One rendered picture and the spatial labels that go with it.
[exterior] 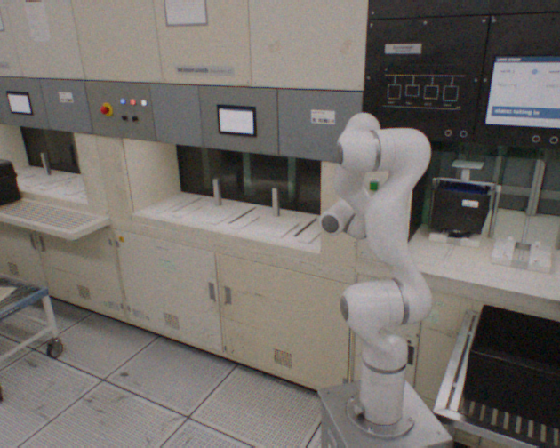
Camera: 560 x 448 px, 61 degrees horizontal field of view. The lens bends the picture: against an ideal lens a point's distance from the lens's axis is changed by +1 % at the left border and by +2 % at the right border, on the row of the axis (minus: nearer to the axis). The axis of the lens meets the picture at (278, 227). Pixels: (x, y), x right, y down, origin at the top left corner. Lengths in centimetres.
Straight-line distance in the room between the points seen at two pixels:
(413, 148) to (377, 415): 72
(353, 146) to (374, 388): 64
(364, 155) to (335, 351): 139
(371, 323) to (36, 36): 236
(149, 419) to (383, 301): 169
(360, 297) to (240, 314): 142
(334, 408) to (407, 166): 73
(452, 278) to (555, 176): 97
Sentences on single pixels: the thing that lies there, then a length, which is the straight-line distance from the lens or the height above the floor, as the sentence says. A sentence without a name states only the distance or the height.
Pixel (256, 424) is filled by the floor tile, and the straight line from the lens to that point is 250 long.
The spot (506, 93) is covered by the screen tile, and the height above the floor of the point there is 157.
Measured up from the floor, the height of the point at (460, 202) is 107.
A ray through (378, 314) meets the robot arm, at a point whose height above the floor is 114.
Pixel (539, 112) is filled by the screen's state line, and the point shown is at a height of 151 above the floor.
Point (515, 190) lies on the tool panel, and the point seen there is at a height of 98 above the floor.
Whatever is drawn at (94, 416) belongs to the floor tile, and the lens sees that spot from 272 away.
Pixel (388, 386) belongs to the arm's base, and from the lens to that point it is 134.
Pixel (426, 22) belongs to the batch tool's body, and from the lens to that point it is 177.
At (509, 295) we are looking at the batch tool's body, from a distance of 196.
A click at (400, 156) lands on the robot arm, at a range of 115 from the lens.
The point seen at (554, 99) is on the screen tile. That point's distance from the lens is 174.
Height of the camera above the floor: 178
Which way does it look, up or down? 23 degrees down
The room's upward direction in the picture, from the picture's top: 2 degrees counter-clockwise
